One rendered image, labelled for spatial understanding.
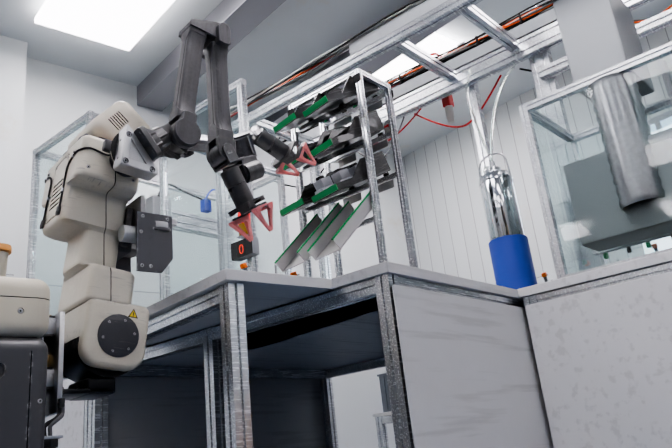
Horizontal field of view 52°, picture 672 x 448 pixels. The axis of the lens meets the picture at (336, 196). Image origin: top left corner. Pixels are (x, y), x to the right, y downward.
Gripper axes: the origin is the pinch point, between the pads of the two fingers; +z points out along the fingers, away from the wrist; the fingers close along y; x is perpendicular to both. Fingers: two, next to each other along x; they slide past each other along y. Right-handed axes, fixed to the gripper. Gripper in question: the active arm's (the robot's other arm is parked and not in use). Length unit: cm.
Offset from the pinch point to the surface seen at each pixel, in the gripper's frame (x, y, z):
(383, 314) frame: 53, -34, 18
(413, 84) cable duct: -121, 45, 64
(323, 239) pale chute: 17.3, 3.8, 16.3
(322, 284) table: 46, -20, 7
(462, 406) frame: 64, -34, 51
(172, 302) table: 60, 6, -22
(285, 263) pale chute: 23.8, 18.4, 13.2
